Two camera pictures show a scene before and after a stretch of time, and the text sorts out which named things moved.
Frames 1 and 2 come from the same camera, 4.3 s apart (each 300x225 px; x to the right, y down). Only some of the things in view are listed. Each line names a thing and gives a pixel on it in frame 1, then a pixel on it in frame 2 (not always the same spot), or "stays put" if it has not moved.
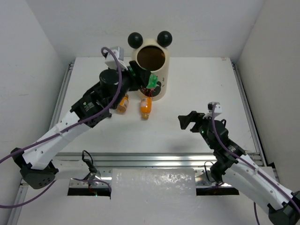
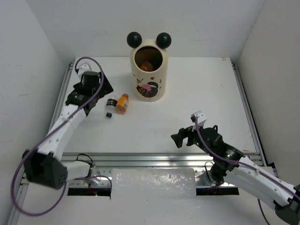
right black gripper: x=184 y=120 -> x=183 y=133
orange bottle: x=146 y=107 -> x=146 y=66
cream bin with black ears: x=153 y=54 stays put
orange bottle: x=123 y=104 stays put
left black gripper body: x=135 y=76 -> x=106 y=86
